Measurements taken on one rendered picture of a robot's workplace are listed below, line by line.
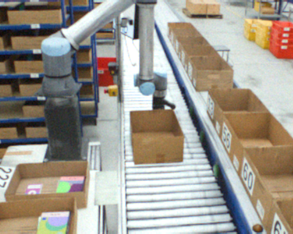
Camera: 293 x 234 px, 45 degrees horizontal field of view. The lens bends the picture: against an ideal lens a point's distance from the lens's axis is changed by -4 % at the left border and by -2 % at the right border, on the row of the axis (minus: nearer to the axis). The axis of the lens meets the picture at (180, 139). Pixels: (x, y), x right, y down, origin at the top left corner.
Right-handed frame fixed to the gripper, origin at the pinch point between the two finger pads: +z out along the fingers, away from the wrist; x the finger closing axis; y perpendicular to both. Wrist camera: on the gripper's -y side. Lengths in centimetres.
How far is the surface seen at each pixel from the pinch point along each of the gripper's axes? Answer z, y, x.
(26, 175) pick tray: 3, 80, 54
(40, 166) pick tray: -2, 72, 54
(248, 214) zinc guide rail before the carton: -9, -25, 110
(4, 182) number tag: -5, 86, 71
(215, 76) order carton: -21, -44, -36
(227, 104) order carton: -13.8, -43.1, 2.8
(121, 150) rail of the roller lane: 6.8, 28.7, 23.7
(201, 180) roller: 6, -15, 62
